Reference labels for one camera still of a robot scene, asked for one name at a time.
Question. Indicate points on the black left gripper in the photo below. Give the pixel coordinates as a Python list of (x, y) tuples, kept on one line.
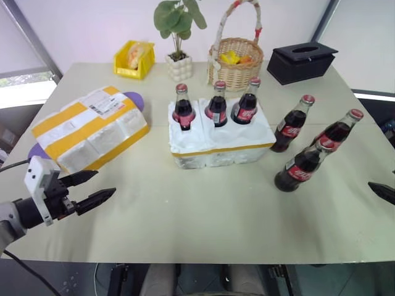
[(58, 197)]

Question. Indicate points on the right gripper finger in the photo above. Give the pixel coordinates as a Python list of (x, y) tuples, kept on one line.
[(385, 192)]

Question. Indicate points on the white parcel with yellow tape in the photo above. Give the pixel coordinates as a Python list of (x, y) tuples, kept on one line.
[(86, 129)]

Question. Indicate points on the glass cola bottle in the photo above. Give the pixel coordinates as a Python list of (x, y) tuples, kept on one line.
[(245, 111), (339, 129), (290, 129), (217, 109), (301, 172), (184, 109)]

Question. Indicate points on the purple plate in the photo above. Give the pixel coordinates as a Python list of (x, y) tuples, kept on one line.
[(137, 100)]

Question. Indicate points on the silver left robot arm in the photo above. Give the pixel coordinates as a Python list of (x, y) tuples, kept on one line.
[(9, 222)]

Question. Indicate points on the white foam bottle holder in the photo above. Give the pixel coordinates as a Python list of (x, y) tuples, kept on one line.
[(222, 154)]

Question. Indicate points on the black tissue box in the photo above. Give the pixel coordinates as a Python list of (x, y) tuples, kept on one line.
[(296, 66)]

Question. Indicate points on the dark blue round object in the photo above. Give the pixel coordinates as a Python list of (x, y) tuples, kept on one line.
[(388, 129)]

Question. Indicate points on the grey rounded shape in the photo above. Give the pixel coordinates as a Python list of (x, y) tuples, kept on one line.
[(248, 280), (159, 280)]

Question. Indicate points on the yellow plastic bin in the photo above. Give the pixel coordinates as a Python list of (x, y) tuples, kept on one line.
[(122, 66)]

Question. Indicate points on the snack bag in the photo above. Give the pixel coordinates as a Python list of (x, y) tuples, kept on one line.
[(136, 57)]

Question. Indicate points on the green plant in white pot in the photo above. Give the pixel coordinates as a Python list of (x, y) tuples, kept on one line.
[(179, 68)]

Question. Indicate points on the yellow toy fruit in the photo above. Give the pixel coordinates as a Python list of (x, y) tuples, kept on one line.
[(229, 58)]

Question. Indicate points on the orange toy fruit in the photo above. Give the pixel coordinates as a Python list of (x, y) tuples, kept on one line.
[(245, 60)]

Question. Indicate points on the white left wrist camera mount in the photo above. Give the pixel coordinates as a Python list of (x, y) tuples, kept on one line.
[(35, 179)]

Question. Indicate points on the dark window frame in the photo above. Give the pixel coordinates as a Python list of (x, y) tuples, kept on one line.
[(34, 40)]

